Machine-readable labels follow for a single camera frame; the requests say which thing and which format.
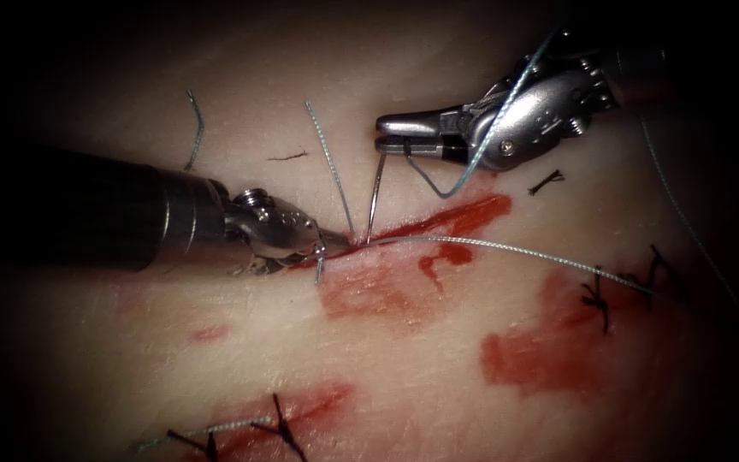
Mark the right arm needle driver jaw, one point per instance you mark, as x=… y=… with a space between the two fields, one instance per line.
x=427 y=147
x=414 y=123

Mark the left arm needle driver jaw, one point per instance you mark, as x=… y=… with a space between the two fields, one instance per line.
x=336 y=242

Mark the right arm needle driver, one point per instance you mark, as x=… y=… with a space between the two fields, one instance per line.
x=543 y=109

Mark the left arm needle driver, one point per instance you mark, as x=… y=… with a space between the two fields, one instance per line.
x=273 y=228

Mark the curved steel needle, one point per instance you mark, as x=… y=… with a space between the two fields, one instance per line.
x=376 y=199

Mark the dark left arm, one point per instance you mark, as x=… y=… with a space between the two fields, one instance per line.
x=106 y=208

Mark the short black thread piece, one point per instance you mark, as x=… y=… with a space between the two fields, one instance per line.
x=546 y=183
x=289 y=156

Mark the tissue pad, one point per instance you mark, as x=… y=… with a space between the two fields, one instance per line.
x=408 y=359

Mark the black stitching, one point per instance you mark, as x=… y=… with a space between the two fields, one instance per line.
x=283 y=427
x=597 y=301

